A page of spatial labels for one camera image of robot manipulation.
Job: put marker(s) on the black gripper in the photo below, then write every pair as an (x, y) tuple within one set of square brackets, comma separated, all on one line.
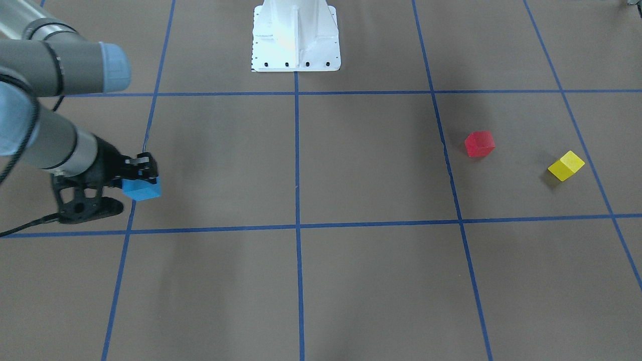
[(107, 161)]

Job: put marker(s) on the blue block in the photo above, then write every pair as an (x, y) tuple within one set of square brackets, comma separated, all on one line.
[(142, 190)]

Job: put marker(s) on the red block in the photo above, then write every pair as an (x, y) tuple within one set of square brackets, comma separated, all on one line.
[(479, 144)]

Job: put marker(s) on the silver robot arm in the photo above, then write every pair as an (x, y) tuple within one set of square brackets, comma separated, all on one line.
[(43, 56)]

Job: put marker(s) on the yellow block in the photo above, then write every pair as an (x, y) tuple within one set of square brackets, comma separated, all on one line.
[(566, 166)]

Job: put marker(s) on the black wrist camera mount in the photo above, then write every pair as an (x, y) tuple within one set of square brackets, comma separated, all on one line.
[(81, 200)]

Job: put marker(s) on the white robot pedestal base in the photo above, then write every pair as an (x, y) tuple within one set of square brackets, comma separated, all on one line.
[(295, 36)]

